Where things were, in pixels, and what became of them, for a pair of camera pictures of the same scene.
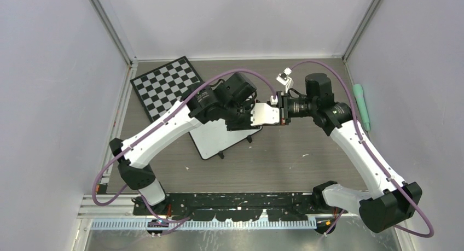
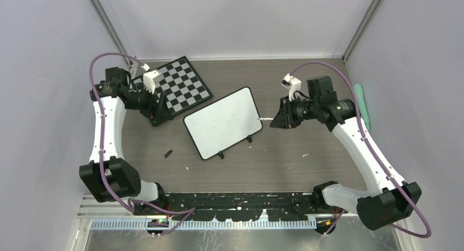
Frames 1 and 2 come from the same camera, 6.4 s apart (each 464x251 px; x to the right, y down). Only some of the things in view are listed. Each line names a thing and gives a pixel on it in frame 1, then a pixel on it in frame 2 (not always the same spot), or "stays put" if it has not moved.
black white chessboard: (158, 89) stays put
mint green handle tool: (358, 91) stays put
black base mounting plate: (285, 206) stays put
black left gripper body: (238, 116) → (141, 101)
